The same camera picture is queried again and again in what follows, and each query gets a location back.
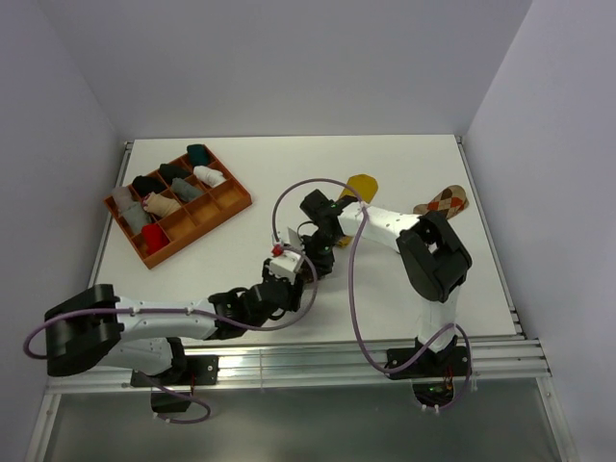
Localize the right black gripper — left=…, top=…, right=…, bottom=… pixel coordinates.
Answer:
left=294, top=229, right=343, bottom=281

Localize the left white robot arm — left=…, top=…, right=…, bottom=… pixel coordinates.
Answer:
left=45, top=256, right=307, bottom=384

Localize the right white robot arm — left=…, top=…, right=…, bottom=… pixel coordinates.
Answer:
left=299, top=190, right=473, bottom=375

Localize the yellow sock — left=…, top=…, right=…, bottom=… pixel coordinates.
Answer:
left=334, top=174, right=379, bottom=250

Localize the red rolled sock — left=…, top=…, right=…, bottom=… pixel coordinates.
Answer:
left=141, top=223, right=169, bottom=255

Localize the orange compartment tray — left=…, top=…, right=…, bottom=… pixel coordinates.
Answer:
left=104, top=143, right=252, bottom=270

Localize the white rolled sock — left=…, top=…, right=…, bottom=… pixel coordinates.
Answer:
left=193, top=166, right=226, bottom=188

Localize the grey rolled sock middle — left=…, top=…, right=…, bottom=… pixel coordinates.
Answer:
left=170, top=177, right=204, bottom=203

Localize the beige rolled sock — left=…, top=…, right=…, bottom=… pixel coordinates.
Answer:
left=141, top=193, right=181, bottom=218

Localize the dark grey rolled sock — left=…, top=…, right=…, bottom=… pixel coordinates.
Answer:
left=120, top=203, right=152, bottom=235

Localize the orange argyle sock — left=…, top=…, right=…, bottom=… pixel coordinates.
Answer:
left=413, top=185, right=470, bottom=219

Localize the dark green rolled sock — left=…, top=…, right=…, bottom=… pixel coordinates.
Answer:
left=187, top=144, right=211, bottom=167

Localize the black rolled sock upper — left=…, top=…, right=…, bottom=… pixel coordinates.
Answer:
left=158, top=164, right=192, bottom=187

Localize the black rolled sock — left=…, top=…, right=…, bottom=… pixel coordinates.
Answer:
left=158, top=164, right=192, bottom=187
left=132, top=175, right=167, bottom=197

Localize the black rolled sock left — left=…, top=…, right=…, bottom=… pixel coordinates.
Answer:
left=132, top=175, right=167, bottom=197

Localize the light grey rolled sock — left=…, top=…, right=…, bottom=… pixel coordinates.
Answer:
left=112, top=187, right=136, bottom=214

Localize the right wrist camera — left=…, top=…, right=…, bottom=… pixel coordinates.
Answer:
left=282, top=227, right=302, bottom=248

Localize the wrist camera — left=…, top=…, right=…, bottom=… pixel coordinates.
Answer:
left=266, top=244, right=304, bottom=284
left=282, top=227, right=302, bottom=248

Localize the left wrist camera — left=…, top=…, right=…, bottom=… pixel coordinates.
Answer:
left=266, top=244, right=304, bottom=284

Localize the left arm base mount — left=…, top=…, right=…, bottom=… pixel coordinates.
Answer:
left=130, top=355, right=219, bottom=414

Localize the aluminium rail frame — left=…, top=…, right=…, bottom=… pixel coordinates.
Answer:
left=23, top=139, right=578, bottom=462

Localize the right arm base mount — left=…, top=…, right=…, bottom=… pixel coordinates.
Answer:
left=379, top=346, right=473, bottom=400

